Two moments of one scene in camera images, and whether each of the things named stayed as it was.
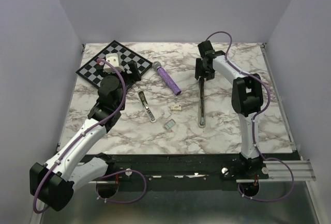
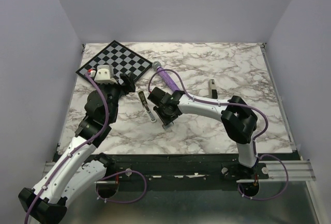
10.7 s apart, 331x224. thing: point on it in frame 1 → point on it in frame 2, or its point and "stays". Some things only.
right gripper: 210,75 → 157,110
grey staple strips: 169,123 stays
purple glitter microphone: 158,65 stays
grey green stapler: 146,106 stays
